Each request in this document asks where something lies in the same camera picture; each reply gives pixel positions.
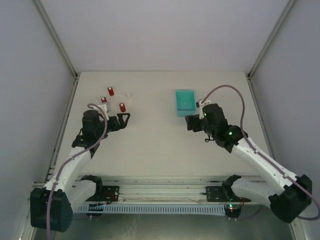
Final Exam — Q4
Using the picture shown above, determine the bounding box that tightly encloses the left aluminium corner post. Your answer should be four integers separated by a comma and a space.
32, 0, 79, 78

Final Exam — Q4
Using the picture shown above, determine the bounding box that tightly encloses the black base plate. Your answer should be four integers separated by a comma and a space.
203, 186, 243, 203
86, 185, 120, 202

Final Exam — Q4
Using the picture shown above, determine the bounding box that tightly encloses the white peg base plate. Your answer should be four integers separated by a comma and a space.
103, 93, 134, 112

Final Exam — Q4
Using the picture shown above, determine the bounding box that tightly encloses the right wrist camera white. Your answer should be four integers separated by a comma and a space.
196, 99, 211, 120

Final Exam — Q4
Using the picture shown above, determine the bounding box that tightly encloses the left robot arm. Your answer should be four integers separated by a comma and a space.
29, 107, 131, 233

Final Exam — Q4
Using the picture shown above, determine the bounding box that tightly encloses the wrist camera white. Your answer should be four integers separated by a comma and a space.
196, 99, 211, 120
98, 102, 110, 121

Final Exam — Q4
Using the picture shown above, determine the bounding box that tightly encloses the aluminium corner post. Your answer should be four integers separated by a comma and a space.
247, 0, 298, 77
32, 0, 79, 78

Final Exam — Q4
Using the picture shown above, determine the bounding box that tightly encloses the right aluminium corner post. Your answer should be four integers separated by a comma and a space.
247, 0, 298, 77

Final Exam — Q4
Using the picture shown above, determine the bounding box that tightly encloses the aluminium rail frame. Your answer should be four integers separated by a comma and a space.
27, 176, 300, 205

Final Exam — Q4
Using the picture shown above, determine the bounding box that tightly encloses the grey slotted cable duct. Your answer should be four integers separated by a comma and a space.
74, 203, 225, 216

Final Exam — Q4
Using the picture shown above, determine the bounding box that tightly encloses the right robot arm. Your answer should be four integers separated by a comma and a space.
185, 103, 313, 224

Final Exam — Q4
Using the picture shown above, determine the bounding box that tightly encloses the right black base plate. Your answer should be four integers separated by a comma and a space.
203, 186, 243, 203

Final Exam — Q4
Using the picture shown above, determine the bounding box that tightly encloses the teal plastic bin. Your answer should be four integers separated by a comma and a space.
175, 89, 196, 117

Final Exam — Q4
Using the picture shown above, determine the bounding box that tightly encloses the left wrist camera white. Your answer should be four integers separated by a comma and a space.
98, 102, 110, 121

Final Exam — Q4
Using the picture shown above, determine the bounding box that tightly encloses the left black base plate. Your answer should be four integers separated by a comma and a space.
86, 185, 120, 202

